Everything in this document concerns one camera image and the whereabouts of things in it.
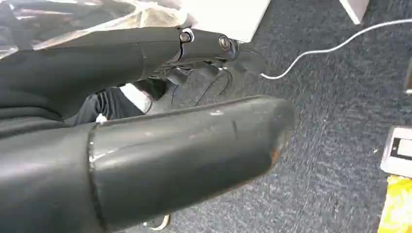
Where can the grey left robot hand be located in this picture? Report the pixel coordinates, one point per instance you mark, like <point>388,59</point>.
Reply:
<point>167,160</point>

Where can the shiny plastic-wrapped parcel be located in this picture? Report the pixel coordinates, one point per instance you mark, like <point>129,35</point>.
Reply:
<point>80,16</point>

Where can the black robot leg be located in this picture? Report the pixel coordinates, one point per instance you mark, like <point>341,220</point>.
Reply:
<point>112,104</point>

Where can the white flat panel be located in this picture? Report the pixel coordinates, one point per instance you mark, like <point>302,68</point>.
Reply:
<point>228,16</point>

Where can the silver floor socket box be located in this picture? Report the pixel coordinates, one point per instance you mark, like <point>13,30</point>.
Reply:
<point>399,151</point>

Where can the yellow crumpled sheet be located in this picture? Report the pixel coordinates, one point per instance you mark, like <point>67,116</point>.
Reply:
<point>399,205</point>

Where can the white furniture leg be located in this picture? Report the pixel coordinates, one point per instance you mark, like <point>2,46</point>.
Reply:
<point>355,8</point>

